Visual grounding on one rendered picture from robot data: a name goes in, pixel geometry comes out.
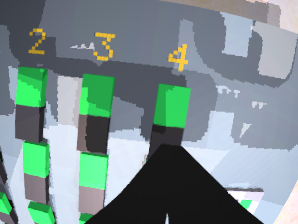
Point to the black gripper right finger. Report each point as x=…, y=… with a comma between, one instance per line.
x=197, y=198

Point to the grey switch panel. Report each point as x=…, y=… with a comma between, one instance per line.
x=90, y=89

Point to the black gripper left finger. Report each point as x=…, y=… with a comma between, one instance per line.
x=145, y=200

